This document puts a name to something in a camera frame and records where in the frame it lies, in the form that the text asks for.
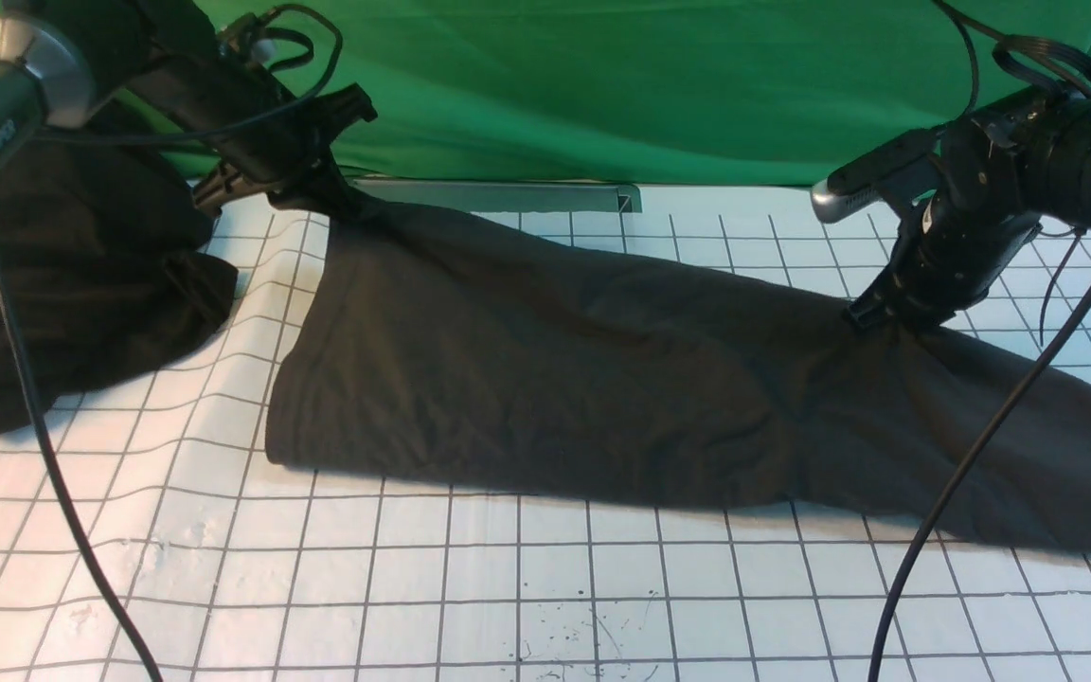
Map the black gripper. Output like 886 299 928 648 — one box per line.
129 36 381 224
873 104 1044 314

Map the gray long sleeve shirt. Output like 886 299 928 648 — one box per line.
264 186 1091 553

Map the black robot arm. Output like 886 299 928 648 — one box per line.
0 1 377 433
853 87 1091 327

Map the black crumpled garment pile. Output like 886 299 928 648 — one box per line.
0 142 239 412

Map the gray metal tray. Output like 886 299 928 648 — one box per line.
348 177 642 213

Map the green backdrop cloth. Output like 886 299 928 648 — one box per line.
129 0 1091 188

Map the white grid mat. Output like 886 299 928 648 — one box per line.
0 188 1091 681

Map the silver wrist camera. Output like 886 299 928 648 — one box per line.
810 128 943 224

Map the black cable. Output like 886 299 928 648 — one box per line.
867 204 1091 682
0 189 165 682

